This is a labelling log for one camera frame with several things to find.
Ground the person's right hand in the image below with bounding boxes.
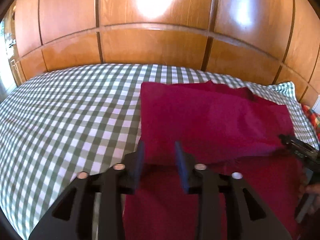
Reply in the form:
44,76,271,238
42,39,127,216
299,168,319,215

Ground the red plaid blanket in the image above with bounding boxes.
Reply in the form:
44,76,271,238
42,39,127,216
302,104,320,140

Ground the wooden panelled headboard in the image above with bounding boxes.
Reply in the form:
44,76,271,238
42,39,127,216
4,0,319,106

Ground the green white checkered bedsheet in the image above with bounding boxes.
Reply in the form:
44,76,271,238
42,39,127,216
1,64,319,239

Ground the green checkered pillow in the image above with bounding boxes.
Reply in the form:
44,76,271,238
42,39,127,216
267,81,298,102

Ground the crimson red cloth garment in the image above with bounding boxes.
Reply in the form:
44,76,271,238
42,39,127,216
123,81,301,239

